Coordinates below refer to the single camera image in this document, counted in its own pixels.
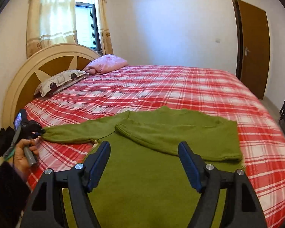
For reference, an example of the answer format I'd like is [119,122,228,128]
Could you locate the right yellow curtain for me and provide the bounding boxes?
[94,0,113,55]

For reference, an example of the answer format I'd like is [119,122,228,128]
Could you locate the green striped knit sweater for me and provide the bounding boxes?
[43,107,242,227]

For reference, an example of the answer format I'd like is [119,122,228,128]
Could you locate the pink pillow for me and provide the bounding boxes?
[83,54,128,75]

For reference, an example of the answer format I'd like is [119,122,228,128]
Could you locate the person's left hand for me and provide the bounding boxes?
[13,137,41,181]

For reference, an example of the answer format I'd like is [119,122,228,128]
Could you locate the left yellow curtain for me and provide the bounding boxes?
[26,0,78,58]

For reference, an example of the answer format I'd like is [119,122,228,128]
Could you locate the window with dark frame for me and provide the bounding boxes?
[75,0,102,55]

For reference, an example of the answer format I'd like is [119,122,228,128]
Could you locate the red plaid bed sheet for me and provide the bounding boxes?
[25,65,285,227]

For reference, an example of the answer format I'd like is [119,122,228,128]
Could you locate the black sleeved left forearm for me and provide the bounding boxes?
[0,162,31,227]

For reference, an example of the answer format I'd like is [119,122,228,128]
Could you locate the yellow curtain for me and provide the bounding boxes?
[94,0,113,55]
[26,0,78,58]

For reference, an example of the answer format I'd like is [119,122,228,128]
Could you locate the grey patterned pillow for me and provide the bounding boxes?
[34,70,88,97]

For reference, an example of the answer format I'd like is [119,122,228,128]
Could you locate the cream wooden headboard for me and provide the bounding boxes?
[1,43,100,128]

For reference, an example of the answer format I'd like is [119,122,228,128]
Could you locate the brown wooden door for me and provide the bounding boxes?
[232,0,270,99]

